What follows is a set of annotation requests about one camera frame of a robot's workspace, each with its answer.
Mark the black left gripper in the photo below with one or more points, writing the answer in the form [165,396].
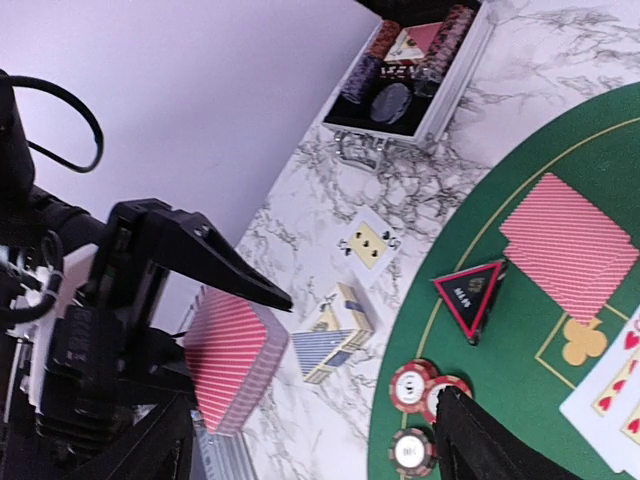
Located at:
[97,381]

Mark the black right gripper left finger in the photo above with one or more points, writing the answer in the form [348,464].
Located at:
[160,446]

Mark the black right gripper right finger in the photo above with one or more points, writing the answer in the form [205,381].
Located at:
[471,444]

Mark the black chip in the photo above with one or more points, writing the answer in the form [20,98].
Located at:
[412,453]

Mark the red chips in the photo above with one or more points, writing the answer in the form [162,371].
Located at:
[416,385]

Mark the red playing card deck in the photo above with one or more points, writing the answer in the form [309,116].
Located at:
[233,348]

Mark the face up hearts card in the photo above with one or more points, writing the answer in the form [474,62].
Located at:
[604,408]

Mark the triangular all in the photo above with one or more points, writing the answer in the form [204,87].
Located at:
[470,294]

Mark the dealt card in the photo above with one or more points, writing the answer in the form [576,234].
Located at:
[573,251]

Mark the round green poker mat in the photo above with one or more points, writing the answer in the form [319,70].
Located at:
[516,370]

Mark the card deck box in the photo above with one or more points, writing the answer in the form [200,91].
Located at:
[339,328]

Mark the chip row in case left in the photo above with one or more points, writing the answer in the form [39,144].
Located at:
[369,65]

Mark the chip row in case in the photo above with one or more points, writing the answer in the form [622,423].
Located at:
[431,71]
[369,65]

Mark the chip row in case right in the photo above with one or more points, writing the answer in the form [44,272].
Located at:
[431,71]

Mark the aluminium poker case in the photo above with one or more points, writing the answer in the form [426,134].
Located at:
[405,84]

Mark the boxed card deck in case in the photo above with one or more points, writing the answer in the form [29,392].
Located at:
[412,44]

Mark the aluminium front rail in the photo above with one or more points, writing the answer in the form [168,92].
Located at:
[219,457]

